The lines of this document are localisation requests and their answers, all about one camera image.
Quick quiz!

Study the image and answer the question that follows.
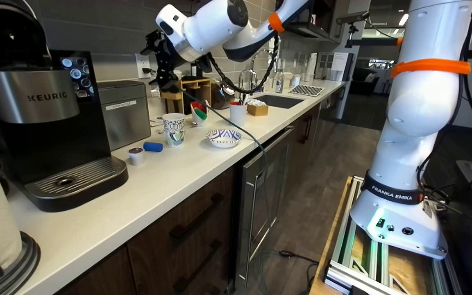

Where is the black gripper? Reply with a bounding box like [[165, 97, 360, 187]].
[[147, 30, 188, 94]]

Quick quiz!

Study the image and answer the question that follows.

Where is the red green white cup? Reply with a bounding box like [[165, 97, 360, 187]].
[[189, 100, 211, 130]]

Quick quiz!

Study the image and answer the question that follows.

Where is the decorated coffee mug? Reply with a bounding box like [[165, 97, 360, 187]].
[[161, 112, 189, 149]]

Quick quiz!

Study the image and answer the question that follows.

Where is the dark kettle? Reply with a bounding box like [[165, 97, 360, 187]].
[[212, 80, 238, 110]]

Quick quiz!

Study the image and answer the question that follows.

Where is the small blue object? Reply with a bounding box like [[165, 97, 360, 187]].
[[143, 141, 166, 154]]

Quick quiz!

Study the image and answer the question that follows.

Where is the white utensil cup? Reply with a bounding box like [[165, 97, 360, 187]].
[[229, 100, 250, 128]]

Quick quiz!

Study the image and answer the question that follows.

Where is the blue patterned bowl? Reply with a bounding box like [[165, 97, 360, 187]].
[[207, 128, 245, 151]]

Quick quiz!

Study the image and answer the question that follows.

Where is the small coffee pod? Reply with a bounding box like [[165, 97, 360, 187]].
[[127, 146, 147, 167]]

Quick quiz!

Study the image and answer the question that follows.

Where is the chrome faucet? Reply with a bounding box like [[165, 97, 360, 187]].
[[242, 57, 261, 95]]

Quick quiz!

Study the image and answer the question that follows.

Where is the coffee pod rack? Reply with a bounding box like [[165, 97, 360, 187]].
[[60, 51, 96, 102]]

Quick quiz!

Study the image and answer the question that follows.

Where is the small wooden box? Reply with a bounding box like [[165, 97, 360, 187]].
[[247, 100, 271, 118]]

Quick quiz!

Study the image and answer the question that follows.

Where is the soap bottle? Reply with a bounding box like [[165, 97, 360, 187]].
[[274, 69, 288, 95]]

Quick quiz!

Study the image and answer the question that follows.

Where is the black sink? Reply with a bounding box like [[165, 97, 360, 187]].
[[255, 94, 307, 110]]

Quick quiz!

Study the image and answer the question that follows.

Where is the black Keurig coffee maker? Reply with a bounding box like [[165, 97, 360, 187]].
[[0, 0, 130, 213]]

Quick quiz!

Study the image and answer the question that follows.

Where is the grey drying mat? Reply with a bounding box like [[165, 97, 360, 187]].
[[289, 84, 327, 98]]

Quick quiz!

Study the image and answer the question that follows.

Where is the dark wood sink cabinet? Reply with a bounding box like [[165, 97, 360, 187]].
[[288, 102, 342, 185]]

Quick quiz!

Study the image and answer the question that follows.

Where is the dark wood drawer cabinet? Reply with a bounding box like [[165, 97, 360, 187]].
[[55, 167, 240, 295]]

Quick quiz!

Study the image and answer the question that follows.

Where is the dark paper towel holder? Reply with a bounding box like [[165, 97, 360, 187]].
[[0, 230, 43, 295]]

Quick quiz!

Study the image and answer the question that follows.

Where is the white wall outlet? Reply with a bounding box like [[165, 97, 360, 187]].
[[135, 53, 156, 80]]

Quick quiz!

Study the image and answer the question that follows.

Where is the black countertop cable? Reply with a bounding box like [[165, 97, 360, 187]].
[[183, 89, 270, 154]]

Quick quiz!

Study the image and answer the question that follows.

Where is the small orange cable strap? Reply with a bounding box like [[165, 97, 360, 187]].
[[268, 12, 288, 35]]

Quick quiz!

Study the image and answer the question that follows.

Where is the black drawer handle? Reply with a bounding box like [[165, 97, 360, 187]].
[[173, 238, 225, 295], [168, 192, 229, 246]]

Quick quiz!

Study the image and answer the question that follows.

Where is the black floor cable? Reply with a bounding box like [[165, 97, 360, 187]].
[[278, 248, 322, 287]]

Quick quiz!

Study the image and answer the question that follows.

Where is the large orange cable strap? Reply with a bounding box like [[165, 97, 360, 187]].
[[391, 57, 472, 80]]

